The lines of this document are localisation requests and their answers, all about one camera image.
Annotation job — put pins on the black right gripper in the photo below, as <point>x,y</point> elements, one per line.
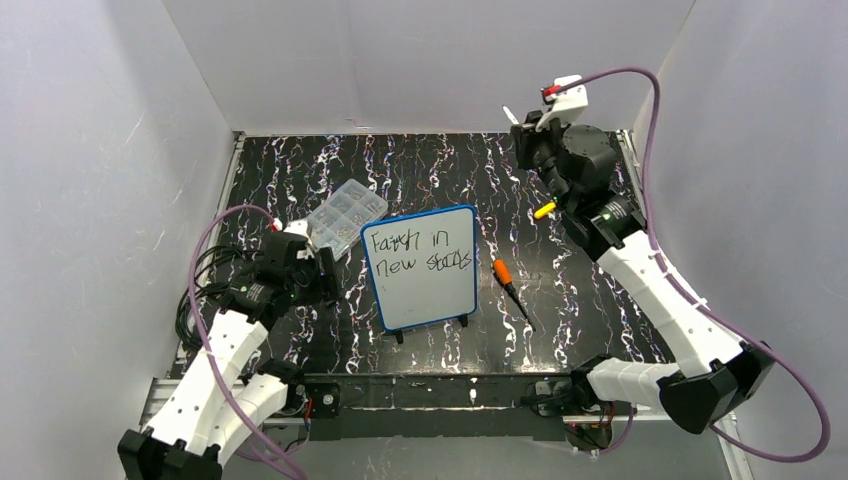
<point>525,139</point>

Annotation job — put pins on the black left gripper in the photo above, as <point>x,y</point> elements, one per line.
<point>324,266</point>

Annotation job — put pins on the white marker pen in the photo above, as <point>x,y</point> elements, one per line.
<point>510,116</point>

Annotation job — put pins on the blue framed whiteboard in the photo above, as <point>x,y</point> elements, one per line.
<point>424,266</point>

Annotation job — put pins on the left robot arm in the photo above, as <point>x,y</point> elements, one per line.
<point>204,422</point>

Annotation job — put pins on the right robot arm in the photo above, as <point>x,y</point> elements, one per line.
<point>714,370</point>

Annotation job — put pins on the clear plastic screw box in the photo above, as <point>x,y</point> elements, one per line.
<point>338,221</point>

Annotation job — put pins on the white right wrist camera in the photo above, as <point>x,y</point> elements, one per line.
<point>564,106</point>

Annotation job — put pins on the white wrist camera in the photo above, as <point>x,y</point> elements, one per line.
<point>564,106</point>
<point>297,232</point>

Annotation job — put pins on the yellow handled tool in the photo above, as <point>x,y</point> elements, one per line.
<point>544,211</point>

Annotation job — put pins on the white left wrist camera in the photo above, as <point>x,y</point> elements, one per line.
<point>297,232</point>

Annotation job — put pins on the orange handled screwdriver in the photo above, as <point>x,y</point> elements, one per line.
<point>504,278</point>

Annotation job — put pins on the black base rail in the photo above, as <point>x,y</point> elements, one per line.
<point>539,406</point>

